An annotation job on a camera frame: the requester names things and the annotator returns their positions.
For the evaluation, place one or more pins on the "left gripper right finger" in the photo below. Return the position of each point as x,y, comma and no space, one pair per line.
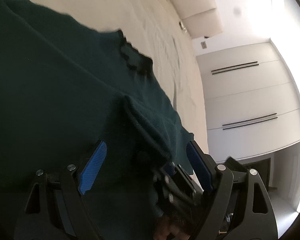
235,203

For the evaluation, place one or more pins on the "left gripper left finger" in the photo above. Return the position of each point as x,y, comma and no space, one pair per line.
55,207

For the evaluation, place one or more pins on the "dark green knit sweater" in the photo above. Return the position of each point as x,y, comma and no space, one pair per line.
63,87

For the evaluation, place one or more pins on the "person's right hand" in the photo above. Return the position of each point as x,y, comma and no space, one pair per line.
165,228

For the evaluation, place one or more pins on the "beige bed cover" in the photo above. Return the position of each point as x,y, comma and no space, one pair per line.
151,27

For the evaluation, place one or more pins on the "cream upholstered headboard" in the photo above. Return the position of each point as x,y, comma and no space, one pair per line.
199,17

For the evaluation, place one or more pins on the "white wardrobe with black handles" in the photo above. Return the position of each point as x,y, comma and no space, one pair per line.
251,102

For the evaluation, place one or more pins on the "wall light switch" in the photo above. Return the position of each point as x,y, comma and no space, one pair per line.
203,44

